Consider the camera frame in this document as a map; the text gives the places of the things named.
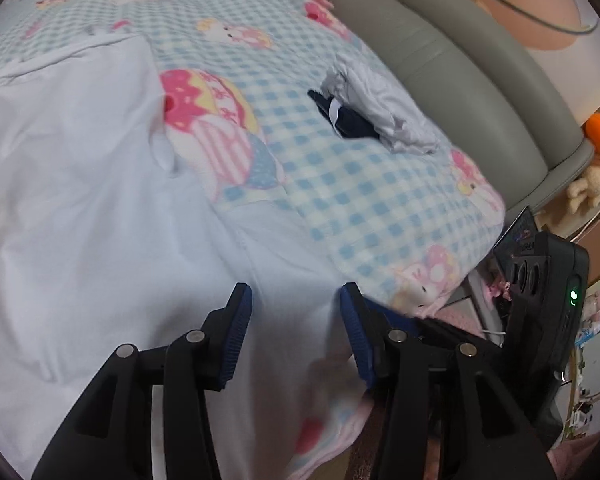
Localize white shirt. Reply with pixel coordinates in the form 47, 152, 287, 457
0, 35, 376, 480

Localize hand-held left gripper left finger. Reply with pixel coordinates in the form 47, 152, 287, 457
30, 282, 254, 480

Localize beige bunny plush toy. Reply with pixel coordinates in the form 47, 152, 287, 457
565, 156, 600, 214

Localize grey folded garment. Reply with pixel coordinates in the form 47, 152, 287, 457
322, 52, 443, 154

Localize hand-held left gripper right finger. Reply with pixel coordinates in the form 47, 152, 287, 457
340, 282, 557, 480

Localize checkered cartoon print blanket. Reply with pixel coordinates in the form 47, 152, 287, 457
0, 0, 506, 480

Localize dark navy garment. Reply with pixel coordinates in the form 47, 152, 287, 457
307, 89, 379, 141

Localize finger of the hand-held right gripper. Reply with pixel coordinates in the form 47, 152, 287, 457
366, 299, 512, 362

